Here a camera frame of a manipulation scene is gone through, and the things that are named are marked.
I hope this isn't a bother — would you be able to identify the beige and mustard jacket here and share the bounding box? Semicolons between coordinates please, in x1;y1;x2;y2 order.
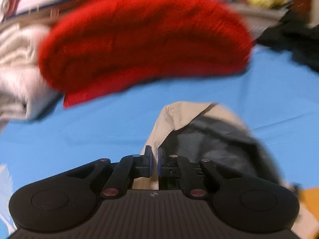
134;101;318;238

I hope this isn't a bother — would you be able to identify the black clothes pile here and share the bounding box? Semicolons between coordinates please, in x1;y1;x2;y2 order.
256;10;318;72

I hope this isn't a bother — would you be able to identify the white folded blanket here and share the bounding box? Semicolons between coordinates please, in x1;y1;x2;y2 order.
1;23;59;130

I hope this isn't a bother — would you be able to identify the blue patterned bed sheet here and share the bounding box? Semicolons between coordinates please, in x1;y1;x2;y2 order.
0;44;319;237

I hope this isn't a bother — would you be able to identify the red folded blanket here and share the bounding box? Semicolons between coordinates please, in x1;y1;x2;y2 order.
38;0;252;107

